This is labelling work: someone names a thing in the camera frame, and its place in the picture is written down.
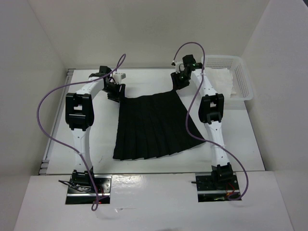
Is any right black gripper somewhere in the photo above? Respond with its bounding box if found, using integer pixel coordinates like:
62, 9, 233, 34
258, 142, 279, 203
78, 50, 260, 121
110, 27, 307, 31
170, 70, 189, 92

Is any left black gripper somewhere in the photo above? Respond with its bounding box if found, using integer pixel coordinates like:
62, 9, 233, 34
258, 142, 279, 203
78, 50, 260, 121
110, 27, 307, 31
102, 82, 126, 104

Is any black pleated skirt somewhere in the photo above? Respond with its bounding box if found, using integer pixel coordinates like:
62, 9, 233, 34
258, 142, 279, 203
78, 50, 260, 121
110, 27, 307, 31
113, 90, 203, 160

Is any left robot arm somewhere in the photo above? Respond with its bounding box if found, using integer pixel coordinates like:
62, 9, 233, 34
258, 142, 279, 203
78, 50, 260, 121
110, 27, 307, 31
65, 66, 126, 193

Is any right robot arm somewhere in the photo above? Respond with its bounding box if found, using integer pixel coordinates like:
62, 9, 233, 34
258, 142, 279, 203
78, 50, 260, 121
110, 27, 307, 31
171, 55, 233, 190

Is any white cloth in basket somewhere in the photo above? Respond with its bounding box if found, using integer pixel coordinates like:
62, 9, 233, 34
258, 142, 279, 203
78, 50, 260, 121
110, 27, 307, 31
205, 67, 236, 98

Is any white plastic basket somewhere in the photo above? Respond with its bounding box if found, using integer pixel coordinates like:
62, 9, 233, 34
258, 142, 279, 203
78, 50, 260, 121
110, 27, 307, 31
205, 55, 254, 103

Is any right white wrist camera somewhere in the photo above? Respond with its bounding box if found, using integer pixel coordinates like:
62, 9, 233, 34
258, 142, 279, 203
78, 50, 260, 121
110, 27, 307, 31
171, 60, 185, 73

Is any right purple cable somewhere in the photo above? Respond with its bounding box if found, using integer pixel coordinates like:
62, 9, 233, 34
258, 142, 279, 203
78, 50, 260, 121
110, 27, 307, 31
171, 42, 249, 201

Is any purple cable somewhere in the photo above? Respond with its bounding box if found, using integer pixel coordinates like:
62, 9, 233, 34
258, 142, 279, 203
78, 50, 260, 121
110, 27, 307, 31
36, 53, 127, 211
171, 42, 249, 201

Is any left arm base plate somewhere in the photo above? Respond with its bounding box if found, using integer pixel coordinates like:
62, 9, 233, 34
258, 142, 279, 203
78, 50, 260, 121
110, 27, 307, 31
58, 175, 112, 205

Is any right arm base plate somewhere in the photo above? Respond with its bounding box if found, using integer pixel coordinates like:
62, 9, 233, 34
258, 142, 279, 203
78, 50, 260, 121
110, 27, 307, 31
191, 173, 241, 202

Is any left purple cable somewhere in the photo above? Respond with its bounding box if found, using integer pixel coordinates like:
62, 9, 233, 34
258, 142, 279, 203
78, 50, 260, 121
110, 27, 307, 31
36, 53, 127, 211

